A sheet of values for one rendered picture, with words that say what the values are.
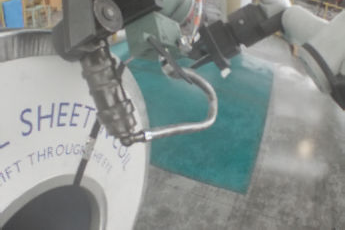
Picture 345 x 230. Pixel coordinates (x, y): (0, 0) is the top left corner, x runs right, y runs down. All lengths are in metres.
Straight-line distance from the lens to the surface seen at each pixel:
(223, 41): 0.57
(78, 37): 0.31
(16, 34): 0.42
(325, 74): 0.33
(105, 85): 0.37
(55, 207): 1.04
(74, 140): 0.60
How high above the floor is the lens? 1.45
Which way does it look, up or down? 32 degrees down
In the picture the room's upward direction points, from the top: 4 degrees clockwise
